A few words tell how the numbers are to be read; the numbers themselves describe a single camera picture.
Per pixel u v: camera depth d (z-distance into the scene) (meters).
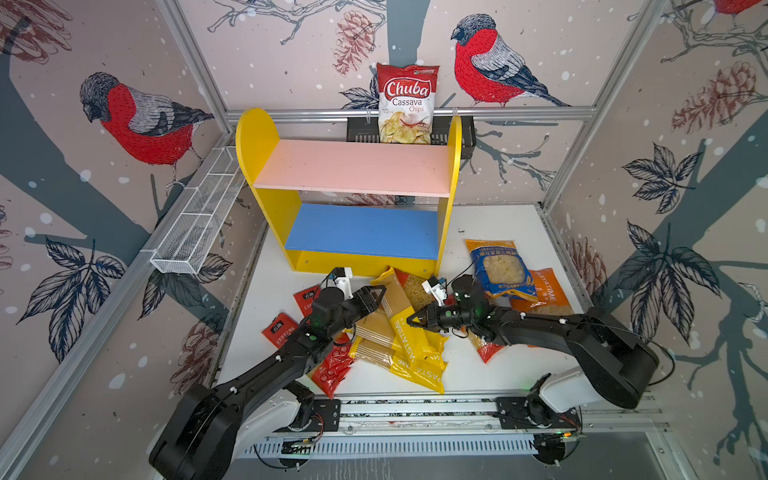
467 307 0.68
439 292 0.80
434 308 0.78
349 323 0.70
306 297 0.96
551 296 0.90
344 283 0.76
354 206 1.26
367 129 0.90
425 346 0.74
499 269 0.98
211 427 0.40
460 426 0.73
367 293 0.74
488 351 0.82
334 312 0.63
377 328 0.83
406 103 0.85
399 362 0.79
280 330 0.85
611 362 0.44
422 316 0.80
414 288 0.93
